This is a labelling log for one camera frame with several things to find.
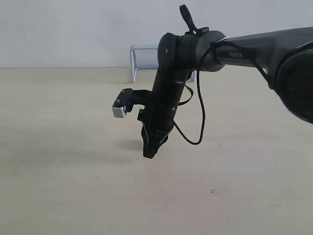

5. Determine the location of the small white soccer goal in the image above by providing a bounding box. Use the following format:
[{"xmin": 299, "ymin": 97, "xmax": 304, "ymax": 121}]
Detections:
[{"xmin": 129, "ymin": 43, "xmax": 196, "ymax": 83}]

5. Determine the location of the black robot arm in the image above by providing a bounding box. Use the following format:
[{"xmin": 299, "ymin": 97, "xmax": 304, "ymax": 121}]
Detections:
[{"xmin": 138, "ymin": 27, "xmax": 313, "ymax": 159}]

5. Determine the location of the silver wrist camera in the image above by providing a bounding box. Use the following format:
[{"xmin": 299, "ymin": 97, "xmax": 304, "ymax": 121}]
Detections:
[{"xmin": 112, "ymin": 88, "xmax": 151, "ymax": 118}]

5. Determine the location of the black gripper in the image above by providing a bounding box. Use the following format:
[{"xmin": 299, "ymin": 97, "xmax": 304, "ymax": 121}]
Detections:
[{"xmin": 141, "ymin": 68, "xmax": 189, "ymax": 159}]

